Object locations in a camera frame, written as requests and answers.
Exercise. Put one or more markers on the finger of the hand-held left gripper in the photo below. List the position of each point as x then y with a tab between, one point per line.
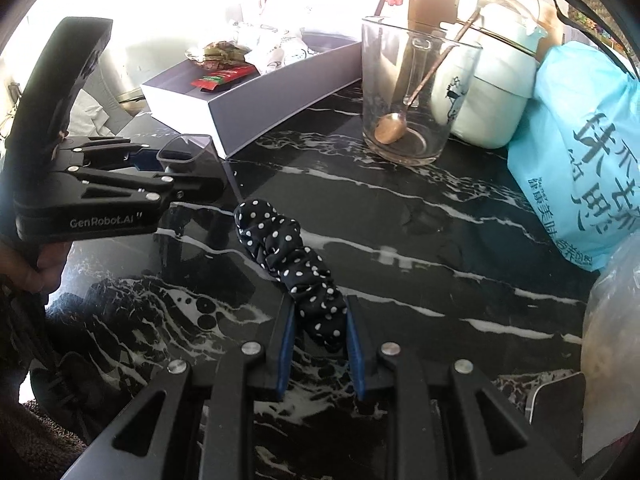
145	160
195	190

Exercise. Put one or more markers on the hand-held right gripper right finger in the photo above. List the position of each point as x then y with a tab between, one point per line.
357	350

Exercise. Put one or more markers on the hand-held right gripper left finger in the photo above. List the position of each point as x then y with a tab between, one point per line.
285	347

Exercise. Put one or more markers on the small clear plastic cup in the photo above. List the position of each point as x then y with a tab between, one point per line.
187	152

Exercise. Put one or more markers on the black polka dot scrunchie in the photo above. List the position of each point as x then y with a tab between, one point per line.
285	255

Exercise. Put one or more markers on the red snack packet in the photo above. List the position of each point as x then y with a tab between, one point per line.
222	78

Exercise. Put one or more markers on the brown snack packet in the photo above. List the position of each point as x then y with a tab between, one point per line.
215	55

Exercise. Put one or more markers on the white gift box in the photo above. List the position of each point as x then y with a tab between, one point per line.
280	95

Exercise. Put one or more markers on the person's left hand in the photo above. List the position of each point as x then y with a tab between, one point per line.
47	265

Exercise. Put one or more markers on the copper spoon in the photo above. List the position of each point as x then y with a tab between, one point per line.
390	127

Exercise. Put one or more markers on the glass beaker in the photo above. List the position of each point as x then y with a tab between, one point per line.
380	85

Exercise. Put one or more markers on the person's dark clothing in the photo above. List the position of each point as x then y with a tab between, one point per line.
45	390

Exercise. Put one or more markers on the white plastic bag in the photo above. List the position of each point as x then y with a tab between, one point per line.
615	310

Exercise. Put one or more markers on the white teapot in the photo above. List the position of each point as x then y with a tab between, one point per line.
500	85

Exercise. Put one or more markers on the blue plastic bag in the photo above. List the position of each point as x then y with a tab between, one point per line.
575	135

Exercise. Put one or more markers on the tan paper bag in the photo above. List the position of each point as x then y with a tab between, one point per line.
435	0

